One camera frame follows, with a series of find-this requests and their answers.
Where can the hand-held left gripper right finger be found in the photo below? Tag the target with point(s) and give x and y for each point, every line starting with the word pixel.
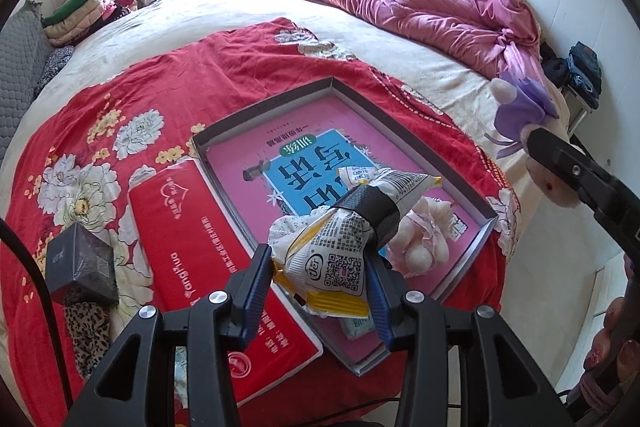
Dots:
pixel 380 307

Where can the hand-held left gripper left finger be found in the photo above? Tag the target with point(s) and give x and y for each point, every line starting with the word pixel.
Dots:
pixel 250 297

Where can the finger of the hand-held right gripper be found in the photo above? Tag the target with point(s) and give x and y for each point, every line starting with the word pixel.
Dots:
pixel 575 169

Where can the green printed tissue packet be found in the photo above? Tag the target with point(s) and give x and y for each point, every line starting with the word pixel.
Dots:
pixel 357 327

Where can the red tissue pack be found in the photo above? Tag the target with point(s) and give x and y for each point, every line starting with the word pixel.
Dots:
pixel 200 247

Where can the yellow white snack packet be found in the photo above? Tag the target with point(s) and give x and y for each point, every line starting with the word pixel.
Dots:
pixel 330 257

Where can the white fluffy puffs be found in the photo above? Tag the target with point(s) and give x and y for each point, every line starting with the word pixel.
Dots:
pixel 425 242

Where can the purple plush toy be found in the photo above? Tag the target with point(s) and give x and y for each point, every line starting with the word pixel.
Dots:
pixel 525 102

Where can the leopard print cloth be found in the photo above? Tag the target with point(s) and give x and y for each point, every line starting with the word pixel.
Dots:
pixel 87 337

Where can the small dark box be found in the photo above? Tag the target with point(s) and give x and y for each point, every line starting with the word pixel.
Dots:
pixel 80 262

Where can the grey shallow box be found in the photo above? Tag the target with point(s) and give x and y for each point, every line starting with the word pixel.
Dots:
pixel 270 112

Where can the person's right hand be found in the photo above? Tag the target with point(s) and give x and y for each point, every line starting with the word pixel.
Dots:
pixel 615 317

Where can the metal stool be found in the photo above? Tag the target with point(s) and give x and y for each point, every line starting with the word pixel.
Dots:
pixel 580 117

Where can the black clothes heap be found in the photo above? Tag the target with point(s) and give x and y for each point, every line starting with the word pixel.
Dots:
pixel 556 69

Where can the pink book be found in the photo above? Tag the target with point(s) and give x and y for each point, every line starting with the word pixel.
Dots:
pixel 240 157

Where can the pink quilt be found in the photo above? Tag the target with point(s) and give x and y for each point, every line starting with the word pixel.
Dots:
pixel 425 7

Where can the red floral blanket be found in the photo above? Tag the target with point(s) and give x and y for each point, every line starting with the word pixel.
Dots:
pixel 165 77

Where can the bed with beige sheet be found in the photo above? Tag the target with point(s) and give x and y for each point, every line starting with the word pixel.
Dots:
pixel 225 12

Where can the dark patterned pillow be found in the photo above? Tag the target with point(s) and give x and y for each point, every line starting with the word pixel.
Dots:
pixel 55 67

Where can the stack of folded blankets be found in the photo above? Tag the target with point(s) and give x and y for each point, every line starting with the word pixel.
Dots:
pixel 85 12

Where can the grey quilted headboard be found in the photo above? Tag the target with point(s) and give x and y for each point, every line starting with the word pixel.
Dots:
pixel 20 57

